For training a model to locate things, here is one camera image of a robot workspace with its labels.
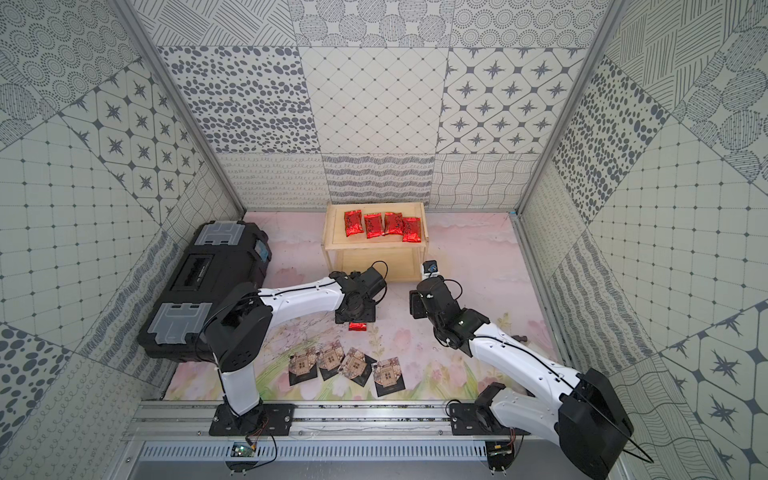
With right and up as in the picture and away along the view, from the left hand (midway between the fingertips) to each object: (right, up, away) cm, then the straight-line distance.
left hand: (366, 312), depth 90 cm
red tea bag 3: (+3, +27, -4) cm, 27 cm away
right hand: (+17, +7, -6) cm, 19 cm away
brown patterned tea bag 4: (+7, -16, -9) cm, 19 cm away
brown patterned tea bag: (-17, -13, -8) cm, 23 cm away
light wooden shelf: (+9, +24, -6) cm, 26 cm away
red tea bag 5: (-3, -4, 0) cm, 5 cm away
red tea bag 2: (+8, +27, -4) cm, 29 cm away
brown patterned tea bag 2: (-10, -12, -6) cm, 17 cm away
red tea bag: (+14, +25, -6) cm, 29 cm away
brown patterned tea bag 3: (-2, -13, -8) cm, 15 cm away
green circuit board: (-29, -29, -18) cm, 45 cm away
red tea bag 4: (-3, +28, -4) cm, 28 cm away
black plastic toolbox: (-43, +18, -4) cm, 47 cm away
